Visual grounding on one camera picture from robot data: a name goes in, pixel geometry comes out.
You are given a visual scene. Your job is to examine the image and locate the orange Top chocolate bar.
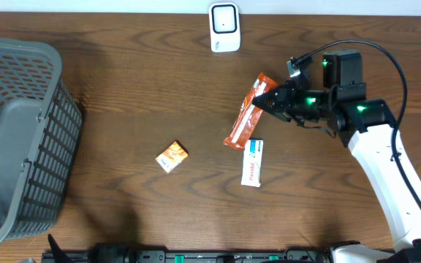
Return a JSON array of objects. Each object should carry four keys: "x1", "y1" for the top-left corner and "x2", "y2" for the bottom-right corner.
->
[{"x1": 223, "y1": 72, "x2": 278, "y2": 150}]

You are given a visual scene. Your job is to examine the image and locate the white blue toothpaste box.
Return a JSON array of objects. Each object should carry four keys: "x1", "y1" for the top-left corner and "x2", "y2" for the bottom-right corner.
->
[{"x1": 241, "y1": 140, "x2": 264, "y2": 188}]

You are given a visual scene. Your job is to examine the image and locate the orange small box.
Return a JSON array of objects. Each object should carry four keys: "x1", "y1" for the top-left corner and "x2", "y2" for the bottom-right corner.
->
[{"x1": 155, "y1": 141, "x2": 189, "y2": 174}]

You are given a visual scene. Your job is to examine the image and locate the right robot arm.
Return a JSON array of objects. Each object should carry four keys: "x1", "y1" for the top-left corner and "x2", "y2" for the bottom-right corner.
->
[{"x1": 253, "y1": 50, "x2": 421, "y2": 262}]

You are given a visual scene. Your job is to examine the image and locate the white barcode scanner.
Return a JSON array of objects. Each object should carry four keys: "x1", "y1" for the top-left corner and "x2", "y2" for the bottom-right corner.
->
[{"x1": 208, "y1": 2, "x2": 241, "y2": 53}]

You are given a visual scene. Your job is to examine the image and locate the grey plastic basket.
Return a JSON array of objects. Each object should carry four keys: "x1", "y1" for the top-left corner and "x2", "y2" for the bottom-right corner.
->
[{"x1": 0, "y1": 38, "x2": 83, "y2": 243}]

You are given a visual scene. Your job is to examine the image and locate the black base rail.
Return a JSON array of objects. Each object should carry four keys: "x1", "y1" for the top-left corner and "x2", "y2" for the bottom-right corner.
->
[{"x1": 41, "y1": 243, "x2": 343, "y2": 263}]

